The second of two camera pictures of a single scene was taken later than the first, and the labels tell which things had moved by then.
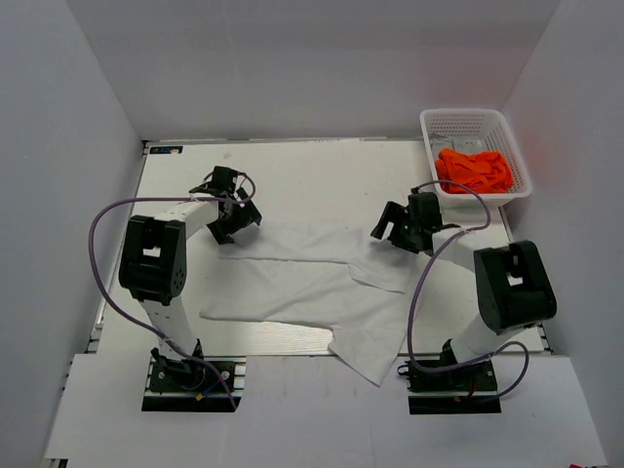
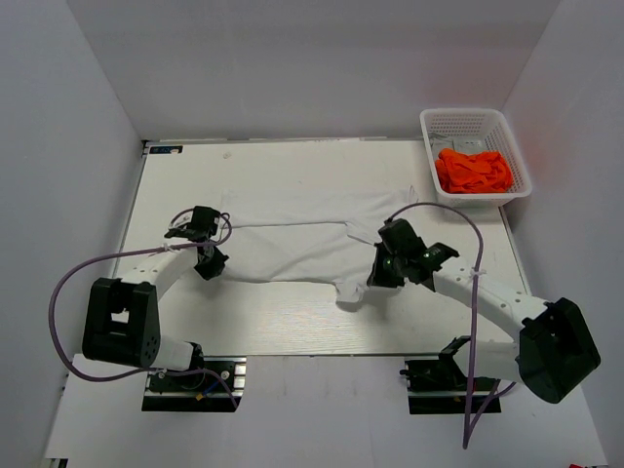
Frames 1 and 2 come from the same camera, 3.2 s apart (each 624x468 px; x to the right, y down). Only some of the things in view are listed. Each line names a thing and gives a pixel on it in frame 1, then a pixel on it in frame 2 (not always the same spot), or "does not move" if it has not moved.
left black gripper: x=247 y=215 -> x=215 y=268
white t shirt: x=326 y=277 -> x=310 y=233
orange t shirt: x=486 y=173 does not move
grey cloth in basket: x=440 y=143 does not move
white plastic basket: x=476 y=147 does not move
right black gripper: x=395 y=213 -> x=378 y=277
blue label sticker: x=166 y=149 does not move
